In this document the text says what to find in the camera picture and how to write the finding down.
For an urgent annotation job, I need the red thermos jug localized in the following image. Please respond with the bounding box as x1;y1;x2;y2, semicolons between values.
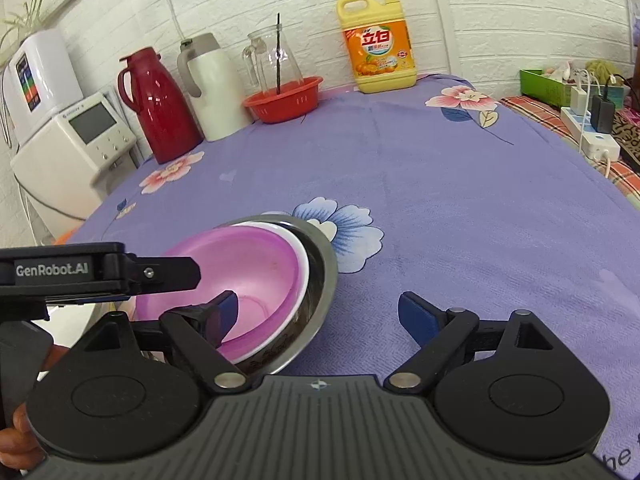
117;47;203;164

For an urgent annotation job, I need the black charger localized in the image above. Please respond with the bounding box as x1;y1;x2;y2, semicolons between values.
590;96;615;134

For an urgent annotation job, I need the white water dispenser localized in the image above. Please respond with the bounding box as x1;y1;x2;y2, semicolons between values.
11;92;137;240

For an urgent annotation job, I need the purple floral tablecloth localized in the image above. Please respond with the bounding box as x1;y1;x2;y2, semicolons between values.
75;75;639;479

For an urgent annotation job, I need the stainless steel bowl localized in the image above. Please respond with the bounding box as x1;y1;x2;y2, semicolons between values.
222;214;338;377

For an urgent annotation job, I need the white power strip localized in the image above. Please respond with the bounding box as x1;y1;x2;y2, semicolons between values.
560;107;620;162

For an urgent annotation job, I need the plaid cloth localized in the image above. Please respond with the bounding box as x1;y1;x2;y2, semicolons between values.
499;94;640;212

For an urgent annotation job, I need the green box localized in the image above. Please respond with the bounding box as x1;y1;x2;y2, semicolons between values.
520;64;575;108

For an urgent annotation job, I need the person's hand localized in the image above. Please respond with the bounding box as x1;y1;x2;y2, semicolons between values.
0;342;68;470

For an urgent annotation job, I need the yellow detergent bottle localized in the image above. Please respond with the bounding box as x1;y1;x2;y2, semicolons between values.
336;0;418;94

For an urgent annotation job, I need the green plant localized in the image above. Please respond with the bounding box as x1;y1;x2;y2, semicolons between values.
1;0;54;60

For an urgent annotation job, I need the glass carafe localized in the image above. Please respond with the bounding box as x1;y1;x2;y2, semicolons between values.
242;24;304;92

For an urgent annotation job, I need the black straw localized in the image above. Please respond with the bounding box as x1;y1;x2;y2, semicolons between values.
276;12;282;94

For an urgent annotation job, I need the purple plastic bowl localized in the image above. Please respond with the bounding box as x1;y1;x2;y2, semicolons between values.
134;221;309;364

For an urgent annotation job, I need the white thermos jug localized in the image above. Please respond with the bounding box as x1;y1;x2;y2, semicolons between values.
177;32;253;142

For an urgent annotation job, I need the red plastic colander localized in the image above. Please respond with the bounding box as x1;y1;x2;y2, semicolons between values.
243;76;323;124

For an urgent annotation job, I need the white red-patterned bowl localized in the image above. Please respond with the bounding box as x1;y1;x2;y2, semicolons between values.
220;221;309;364

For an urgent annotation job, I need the white purifier unit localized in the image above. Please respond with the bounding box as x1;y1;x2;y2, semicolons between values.
2;28;84;146

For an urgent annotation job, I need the white charger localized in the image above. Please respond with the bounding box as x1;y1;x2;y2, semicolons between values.
570;84;590;116

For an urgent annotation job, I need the large white floral plate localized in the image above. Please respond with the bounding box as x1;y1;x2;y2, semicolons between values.
35;298;136;348

